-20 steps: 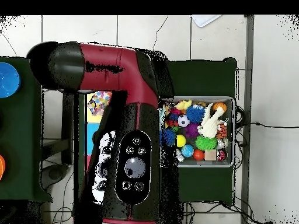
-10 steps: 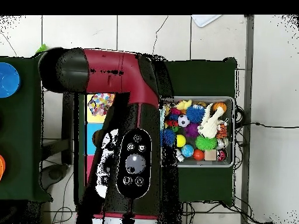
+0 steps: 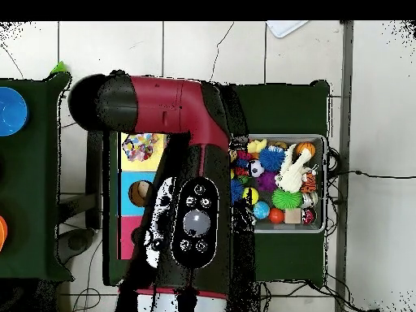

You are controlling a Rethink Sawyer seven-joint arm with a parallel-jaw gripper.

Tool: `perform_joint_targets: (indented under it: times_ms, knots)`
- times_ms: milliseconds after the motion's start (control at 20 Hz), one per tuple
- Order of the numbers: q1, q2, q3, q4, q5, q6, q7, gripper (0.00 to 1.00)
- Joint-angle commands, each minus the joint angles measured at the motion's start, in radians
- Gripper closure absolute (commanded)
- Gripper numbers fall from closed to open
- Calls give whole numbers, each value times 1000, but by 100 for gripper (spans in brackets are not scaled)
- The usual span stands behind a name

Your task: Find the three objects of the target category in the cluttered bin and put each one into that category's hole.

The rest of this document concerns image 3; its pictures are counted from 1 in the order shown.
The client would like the large polka-dot paper napkin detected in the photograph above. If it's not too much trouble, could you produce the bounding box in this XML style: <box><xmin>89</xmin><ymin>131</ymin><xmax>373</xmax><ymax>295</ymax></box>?
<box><xmin>121</xmin><ymin>132</ymin><xmax>159</xmax><ymax>163</ymax></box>

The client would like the wooden box with three holes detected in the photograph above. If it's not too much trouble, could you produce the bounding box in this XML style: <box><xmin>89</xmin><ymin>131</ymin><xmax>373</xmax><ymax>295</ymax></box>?
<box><xmin>116</xmin><ymin>132</ymin><xmax>168</xmax><ymax>261</ymax></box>

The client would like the silver mesh bin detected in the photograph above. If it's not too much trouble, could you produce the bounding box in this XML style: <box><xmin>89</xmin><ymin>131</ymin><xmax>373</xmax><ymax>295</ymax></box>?
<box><xmin>229</xmin><ymin>132</ymin><xmax>327</xmax><ymax>234</ymax></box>

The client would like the small soccer ball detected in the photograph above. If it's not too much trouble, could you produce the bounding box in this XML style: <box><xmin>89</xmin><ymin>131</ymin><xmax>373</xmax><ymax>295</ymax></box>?
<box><xmin>248</xmin><ymin>158</ymin><xmax>265</xmax><ymax>178</ymax></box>

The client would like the yellow tennis ball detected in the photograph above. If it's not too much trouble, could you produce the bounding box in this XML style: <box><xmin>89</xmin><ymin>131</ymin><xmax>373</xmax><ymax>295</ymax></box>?
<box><xmin>242</xmin><ymin>187</ymin><xmax>260</xmax><ymax>206</ymax></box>

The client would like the blue spiky ball with eyes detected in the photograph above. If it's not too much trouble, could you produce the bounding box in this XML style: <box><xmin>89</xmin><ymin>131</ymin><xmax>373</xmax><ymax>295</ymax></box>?
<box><xmin>258</xmin><ymin>145</ymin><xmax>286</xmax><ymax>172</ymax></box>

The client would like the blue globe ball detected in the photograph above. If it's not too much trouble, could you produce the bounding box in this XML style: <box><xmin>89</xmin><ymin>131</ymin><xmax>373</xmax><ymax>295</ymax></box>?
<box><xmin>253</xmin><ymin>201</ymin><xmax>271</xmax><ymax>220</ymax></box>

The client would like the orange rubber ball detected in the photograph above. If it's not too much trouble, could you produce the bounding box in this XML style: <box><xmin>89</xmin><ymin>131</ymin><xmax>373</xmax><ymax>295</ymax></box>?
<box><xmin>268</xmin><ymin>207</ymin><xmax>285</xmax><ymax>224</ymax></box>

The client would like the green spiky ball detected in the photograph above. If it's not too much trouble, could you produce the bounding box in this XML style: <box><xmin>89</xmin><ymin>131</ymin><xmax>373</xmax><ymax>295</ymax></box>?
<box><xmin>271</xmin><ymin>188</ymin><xmax>303</xmax><ymax>210</ymax></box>

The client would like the cream knitted cloth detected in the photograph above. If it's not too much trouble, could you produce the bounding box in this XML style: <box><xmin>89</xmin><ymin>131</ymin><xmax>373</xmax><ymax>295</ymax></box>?
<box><xmin>274</xmin><ymin>143</ymin><xmax>314</xmax><ymax>194</ymax></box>

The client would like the dark green table cloth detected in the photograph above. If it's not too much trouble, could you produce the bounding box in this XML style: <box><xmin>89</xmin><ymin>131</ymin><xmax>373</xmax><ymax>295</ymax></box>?
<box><xmin>0</xmin><ymin>72</ymin><xmax>73</xmax><ymax>282</ymax></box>
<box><xmin>102</xmin><ymin>69</ymin><xmax>331</xmax><ymax>288</ymax></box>

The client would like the white board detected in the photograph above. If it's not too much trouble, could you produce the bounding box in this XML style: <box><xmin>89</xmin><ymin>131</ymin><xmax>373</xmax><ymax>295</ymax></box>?
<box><xmin>266</xmin><ymin>20</ymin><xmax>310</xmax><ymax>39</ymax></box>

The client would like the small green object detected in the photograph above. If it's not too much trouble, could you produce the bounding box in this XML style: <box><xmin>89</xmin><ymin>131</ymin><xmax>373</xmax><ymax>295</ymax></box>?
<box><xmin>49</xmin><ymin>60</ymin><xmax>68</xmax><ymax>75</ymax></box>

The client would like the blue plastic bowl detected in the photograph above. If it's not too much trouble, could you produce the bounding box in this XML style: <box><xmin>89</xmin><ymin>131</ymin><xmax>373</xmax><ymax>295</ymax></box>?
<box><xmin>0</xmin><ymin>86</ymin><xmax>29</xmax><ymax>137</ymax></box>

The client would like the orange plastic bowl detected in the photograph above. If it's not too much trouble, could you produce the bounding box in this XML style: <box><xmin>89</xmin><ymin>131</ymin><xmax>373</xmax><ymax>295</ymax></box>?
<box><xmin>0</xmin><ymin>214</ymin><xmax>8</xmax><ymax>253</ymax></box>

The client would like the black cable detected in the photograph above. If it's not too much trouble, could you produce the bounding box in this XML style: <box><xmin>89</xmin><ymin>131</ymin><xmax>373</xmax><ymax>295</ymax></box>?
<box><xmin>327</xmin><ymin>169</ymin><xmax>416</xmax><ymax>180</ymax></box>

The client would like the grey metal post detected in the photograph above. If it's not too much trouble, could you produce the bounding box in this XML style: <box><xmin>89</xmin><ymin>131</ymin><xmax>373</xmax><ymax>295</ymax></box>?
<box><xmin>334</xmin><ymin>20</ymin><xmax>354</xmax><ymax>312</ymax></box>

